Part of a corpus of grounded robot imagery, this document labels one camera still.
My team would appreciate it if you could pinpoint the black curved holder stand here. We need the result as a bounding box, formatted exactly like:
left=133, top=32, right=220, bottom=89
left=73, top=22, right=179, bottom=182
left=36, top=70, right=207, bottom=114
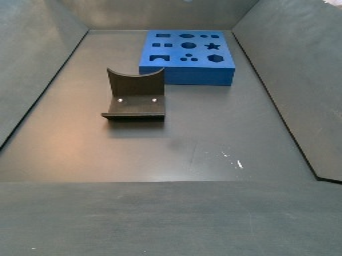
left=102, top=69, right=166, bottom=120

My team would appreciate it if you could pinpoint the blue shape-sorter block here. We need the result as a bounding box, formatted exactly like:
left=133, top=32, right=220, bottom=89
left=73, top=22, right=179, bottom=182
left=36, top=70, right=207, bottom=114
left=139, top=30, right=236, bottom=86

